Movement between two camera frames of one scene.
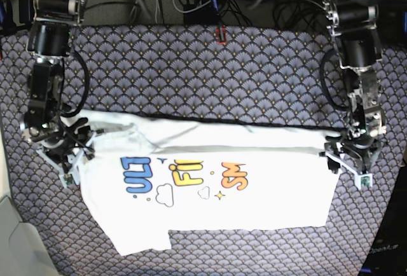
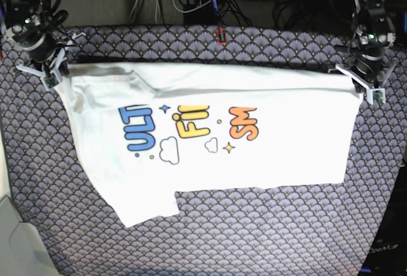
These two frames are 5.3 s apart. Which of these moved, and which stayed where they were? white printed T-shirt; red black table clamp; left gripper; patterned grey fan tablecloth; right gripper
Moved: white printed T-shirt; right gripper; left gripper
Stayed: patterned grey fan tablecloth; red black table clamp
